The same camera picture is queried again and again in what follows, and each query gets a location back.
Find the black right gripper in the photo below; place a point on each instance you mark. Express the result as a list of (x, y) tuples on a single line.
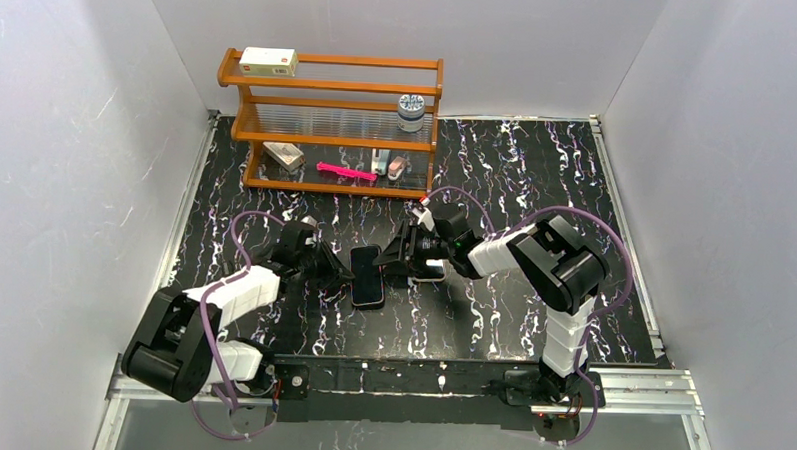
[(410, 251)]

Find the beige phone case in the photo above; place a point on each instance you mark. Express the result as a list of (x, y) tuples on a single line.
[(431, 272)]

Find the small white blue box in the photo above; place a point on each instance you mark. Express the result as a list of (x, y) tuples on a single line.
[(380, 161)]

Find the aluminium front frame rail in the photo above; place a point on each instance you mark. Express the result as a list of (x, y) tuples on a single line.
[(354, 405)]

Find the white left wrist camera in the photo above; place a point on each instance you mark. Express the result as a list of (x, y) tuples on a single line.
[(310, 223)]

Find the black phone case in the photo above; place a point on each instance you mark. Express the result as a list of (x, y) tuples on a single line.
[(368, 277)]

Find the pink white stapler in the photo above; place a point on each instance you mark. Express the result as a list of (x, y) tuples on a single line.
[(396, 168)]

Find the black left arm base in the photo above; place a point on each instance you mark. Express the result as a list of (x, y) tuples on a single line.
[(274, 380)]

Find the pink comb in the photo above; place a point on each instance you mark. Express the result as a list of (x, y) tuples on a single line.
[(344, 172)]

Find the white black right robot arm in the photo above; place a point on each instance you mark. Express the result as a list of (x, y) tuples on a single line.
[(564, 271)]

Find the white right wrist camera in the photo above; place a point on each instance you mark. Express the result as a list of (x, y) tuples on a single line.
[(424, 215)]

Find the white red box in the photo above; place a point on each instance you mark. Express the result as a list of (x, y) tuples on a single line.
[(264, 62)]

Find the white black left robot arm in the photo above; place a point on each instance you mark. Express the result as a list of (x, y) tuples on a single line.
[(175, 349)]

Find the small grey white box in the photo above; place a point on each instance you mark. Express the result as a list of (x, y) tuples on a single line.
[(287, 155)]

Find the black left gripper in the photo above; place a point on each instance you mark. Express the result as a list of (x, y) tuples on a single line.
[(319, 261)]

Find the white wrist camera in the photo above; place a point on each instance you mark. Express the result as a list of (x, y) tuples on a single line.
[(310, 223), (424, 215)]

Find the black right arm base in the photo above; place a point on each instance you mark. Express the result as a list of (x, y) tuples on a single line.
[(564, 409)]

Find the orange wooden shelf rack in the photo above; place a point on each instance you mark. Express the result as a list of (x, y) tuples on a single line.
[(337, 109)]

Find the round blue white tin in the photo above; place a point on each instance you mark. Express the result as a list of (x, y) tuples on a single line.
[(411, 113)]

